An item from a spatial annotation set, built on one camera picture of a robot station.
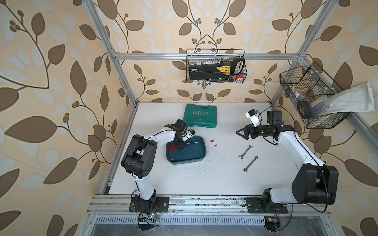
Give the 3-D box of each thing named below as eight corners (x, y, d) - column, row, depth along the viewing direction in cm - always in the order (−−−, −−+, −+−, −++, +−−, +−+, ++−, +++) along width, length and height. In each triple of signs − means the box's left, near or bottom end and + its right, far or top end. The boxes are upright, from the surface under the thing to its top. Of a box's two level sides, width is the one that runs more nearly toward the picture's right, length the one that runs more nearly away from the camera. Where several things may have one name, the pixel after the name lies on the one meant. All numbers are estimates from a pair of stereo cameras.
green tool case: (183, 128, 107) (182, 124, 103) (184, 108, 120) (184, 104, 116) (218, 128, 107) (218, 124, 103) (215, 108, 120) (216, 103, 116)
